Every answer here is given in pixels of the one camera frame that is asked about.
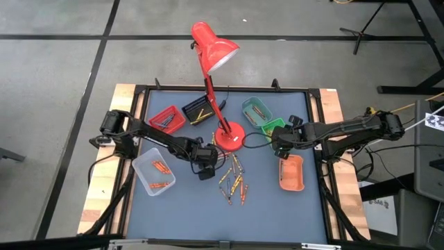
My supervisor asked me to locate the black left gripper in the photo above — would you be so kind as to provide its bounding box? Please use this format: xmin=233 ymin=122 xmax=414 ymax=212
xmin=185 ymin=136 xmax=221 ymax=182

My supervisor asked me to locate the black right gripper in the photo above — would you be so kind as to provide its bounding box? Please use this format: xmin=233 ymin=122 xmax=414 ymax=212
xmin=269 ymin=114 xmax=309 ymax=161

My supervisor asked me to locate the green mesh basket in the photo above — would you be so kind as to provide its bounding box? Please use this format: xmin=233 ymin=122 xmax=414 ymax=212
xmin=260 ymin=117 xmax=287 ymax=143

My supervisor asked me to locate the orange plastic bin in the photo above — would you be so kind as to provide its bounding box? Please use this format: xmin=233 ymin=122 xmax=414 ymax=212
xmin=277 ymin=153 xmax=305 ymax=192

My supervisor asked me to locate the teal plastic basket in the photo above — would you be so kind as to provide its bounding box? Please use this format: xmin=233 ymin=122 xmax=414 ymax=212
xmin=241 ymin=96 xmax=273 ymax=129

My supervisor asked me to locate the red desk lamp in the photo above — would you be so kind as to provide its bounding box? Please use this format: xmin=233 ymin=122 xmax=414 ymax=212
xmin=189 ymin=21 xmax=247 ymax=152

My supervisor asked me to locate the blue-grey table mat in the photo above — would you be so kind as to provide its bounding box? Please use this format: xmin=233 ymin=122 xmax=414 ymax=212
xmin=126 ymin=90 xmax=329 ymax=244

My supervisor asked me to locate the clear plastic bin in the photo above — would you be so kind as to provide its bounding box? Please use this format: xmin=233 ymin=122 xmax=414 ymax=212
xmin=131 ymin=147 xmax=177 ymax=197

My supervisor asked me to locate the red mesh basket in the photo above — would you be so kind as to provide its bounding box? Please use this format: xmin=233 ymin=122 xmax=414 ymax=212
xmin=148 ymin=105 xmax=187 ymax=135

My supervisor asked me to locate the black mesh basket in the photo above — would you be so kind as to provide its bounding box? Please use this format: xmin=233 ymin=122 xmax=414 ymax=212
xmin=181 ymin=95 xmax=216 ymax=126

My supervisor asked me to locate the white cardboard box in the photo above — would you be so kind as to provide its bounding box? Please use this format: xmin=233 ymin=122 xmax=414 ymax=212
xmin=360 ymin=196 xmax=400 ymax=237

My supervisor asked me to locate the black tripod stand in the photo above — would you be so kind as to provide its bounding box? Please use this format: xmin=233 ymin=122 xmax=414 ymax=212
xmin=339 ymin=0 xmax=388 ymax=56

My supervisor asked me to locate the grey metal cabinet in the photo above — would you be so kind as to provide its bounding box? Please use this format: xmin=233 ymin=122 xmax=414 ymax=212
xmin=414 ymin=99 xmax=444 ymax=203

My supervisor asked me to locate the white printed marker sheet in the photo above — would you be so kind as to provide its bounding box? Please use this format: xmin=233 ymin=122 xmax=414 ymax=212
xmin=425 ymin=112 xmax=444 ymax=132

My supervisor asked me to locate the dark grey box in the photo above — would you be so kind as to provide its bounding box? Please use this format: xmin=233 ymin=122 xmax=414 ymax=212
xmin=397 ymin=189 xmax=440 ymax=248

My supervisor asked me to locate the black keyboard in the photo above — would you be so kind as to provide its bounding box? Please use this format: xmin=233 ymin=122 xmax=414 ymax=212
xmin=427 ymin=203 xmax=444 ymax=250

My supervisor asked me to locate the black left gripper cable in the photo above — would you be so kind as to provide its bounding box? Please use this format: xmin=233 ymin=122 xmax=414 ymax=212
xmin=207 ymin=142 xmax=229 ymax=172

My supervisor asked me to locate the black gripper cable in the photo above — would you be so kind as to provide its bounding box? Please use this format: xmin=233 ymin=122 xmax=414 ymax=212
xmin=207 ymin=142 xmax=229 ymax=172
xmin=241 ymin=131 xmax=275 ymax=149

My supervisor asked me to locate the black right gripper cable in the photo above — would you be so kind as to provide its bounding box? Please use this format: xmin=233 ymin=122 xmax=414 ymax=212
xmin=241 ymin=131 xmax=275 ymax=149

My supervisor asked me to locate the black lamp cord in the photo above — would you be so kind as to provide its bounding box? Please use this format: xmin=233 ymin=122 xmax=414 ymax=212
xmin=217 ymin=89 xmax=230 ymax=112

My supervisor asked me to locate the black floor cable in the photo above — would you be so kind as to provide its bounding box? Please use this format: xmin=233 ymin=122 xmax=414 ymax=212
xmin=366 ymin=142 xmax=417 ymax=154

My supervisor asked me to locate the white cable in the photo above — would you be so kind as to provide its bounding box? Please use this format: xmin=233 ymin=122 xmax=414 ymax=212
xmin=367 ymin=106 xmax=444 ymax=149

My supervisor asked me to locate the black desk frame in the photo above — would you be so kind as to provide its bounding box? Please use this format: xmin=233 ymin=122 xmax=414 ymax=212
xmin=377 ymin=0 xmax=444 ymax=95

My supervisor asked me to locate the yellow power cable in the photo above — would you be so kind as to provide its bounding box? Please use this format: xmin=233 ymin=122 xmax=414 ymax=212
xmin=366 ymin=92 xmax=444 ymax=117

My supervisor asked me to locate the grey metal bracket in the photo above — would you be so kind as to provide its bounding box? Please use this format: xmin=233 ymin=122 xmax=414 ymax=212
xmin=0 ymin=147 xmax=27 ymax=163

